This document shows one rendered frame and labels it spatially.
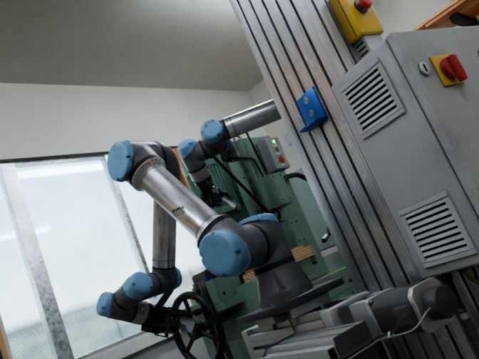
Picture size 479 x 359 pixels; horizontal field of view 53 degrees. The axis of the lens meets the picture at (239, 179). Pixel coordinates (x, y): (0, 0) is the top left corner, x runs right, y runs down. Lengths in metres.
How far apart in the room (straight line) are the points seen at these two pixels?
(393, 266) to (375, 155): 0.27
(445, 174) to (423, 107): 0.13
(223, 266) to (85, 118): 2.65
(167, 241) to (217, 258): 0.39
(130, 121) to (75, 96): 0.45
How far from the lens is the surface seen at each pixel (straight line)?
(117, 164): 1.39
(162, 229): 1.52
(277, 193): 2.10
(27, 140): 3.41
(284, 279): 1.26
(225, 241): 1.15
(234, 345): 2.01
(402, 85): 1.01
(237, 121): 1.64
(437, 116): 0.98
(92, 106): 3.77
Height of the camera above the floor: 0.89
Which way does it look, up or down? 12 degrees up
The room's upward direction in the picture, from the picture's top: 22 degrees counter-clockwise
